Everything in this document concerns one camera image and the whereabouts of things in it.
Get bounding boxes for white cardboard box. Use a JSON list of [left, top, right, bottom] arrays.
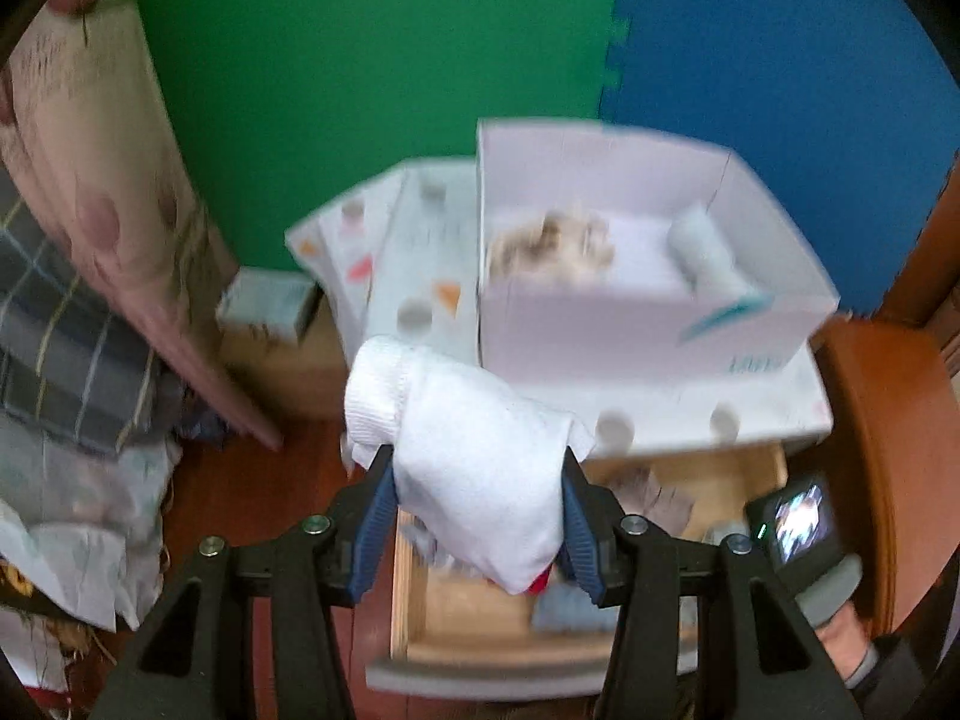
[[477, 119, 839, 383]]

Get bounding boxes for grey white nightstand cabinet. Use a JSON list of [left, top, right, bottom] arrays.
[[283, 156, 836, 703]]

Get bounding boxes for plaid grey blanket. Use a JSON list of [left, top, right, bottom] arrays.
[[2, 177, 184, 455]]

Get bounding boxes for brown patterned garment in box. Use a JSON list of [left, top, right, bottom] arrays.
[[487, 211, 615, 284]]

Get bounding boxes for white garment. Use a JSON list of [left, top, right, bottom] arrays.
[[343, 337, 594, 595]]

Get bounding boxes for pink floral bedding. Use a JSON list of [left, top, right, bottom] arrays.
[[2, 0, 281, 449]]

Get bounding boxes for green foam floor mat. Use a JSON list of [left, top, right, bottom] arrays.
[[139, 0, 613, 268]]

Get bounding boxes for grey ribbed knit garment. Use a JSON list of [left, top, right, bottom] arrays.
[[530, 582, 619, 634]]

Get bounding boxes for wooden drawer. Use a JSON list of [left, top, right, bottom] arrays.
[[366, 444, 788, 702]]

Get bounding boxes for small light blue box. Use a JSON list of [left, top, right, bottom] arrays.
[[217, 266, 319, 346]]

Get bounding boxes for blue foam floor mat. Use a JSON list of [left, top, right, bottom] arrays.
[[601, 0, 958, 314]]

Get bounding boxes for taupe tied garment bundle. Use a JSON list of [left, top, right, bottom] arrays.
[[605, 465, 695, 536]]

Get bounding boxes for brown wooden chair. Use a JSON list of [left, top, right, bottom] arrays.
[[818, 166, 958, 634]]

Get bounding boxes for light grey garment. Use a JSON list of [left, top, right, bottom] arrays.
[[667, 205, 760, 299]]

